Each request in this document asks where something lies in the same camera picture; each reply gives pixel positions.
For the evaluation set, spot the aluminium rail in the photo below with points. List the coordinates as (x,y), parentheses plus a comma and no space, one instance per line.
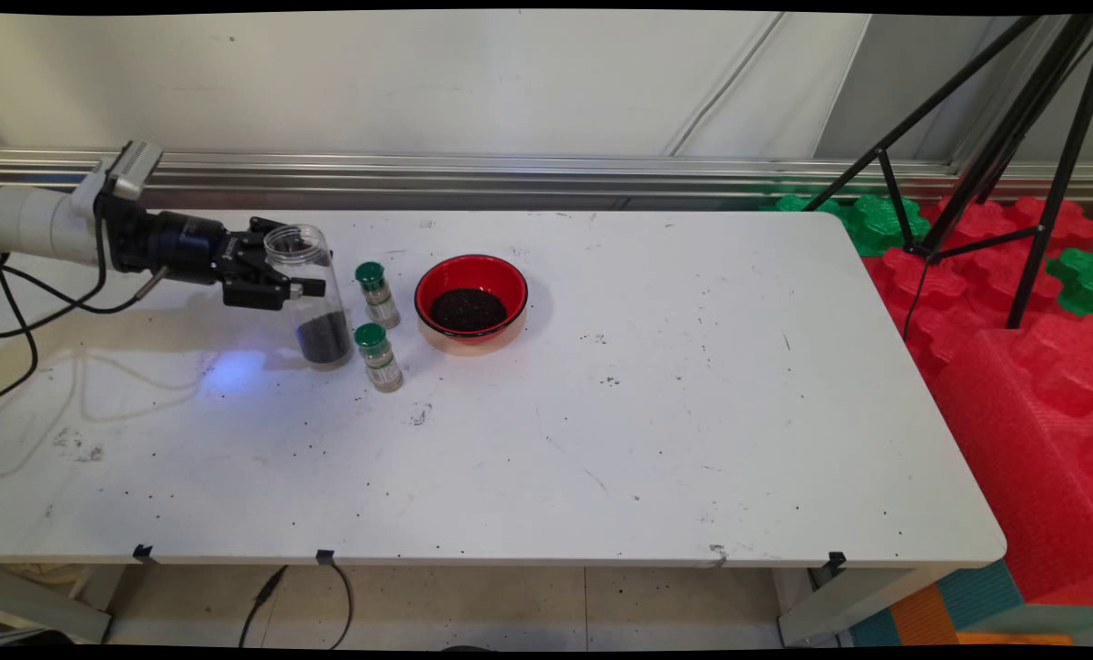
(510,174)

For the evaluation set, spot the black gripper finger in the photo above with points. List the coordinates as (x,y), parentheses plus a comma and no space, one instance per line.
(258,291)
(264,229)

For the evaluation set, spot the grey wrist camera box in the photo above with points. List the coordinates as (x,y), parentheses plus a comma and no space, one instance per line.
(129,170)

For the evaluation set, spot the large red foam block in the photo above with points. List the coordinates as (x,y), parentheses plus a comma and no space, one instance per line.
(1023,458)

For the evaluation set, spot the red bowl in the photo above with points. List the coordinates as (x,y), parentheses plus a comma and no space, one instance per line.
(501,272)

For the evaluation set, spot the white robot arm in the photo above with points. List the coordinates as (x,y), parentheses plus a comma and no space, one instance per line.
(38,225)

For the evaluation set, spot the black seeds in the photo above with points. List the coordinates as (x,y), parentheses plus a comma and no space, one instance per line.
(469,310)
(325,341)

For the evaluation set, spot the orange foam mat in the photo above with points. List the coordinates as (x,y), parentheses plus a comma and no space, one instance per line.
(922,614)

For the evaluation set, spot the black table clip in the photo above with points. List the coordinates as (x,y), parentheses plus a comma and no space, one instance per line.
(143,553)
(836,561)
(325,556)

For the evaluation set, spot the black tripod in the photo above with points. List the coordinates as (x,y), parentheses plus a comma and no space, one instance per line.
(1005,137)

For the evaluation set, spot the green cap spice bottle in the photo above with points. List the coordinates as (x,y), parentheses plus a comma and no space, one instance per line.
(377,293)
(380,359)

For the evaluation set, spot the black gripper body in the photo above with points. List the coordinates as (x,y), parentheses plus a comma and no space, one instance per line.
(175,246)

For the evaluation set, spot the green foam puzzle mat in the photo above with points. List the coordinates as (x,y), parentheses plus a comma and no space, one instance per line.
(1078,280)
(877,225)

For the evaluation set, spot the teal foam mat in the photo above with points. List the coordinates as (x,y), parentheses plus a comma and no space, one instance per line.
(982,591)

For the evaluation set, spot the white table leg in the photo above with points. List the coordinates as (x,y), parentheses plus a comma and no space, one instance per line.
(42,600)
(840,605)

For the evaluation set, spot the clear plastic jar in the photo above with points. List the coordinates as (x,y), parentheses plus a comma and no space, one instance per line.
(308,261)

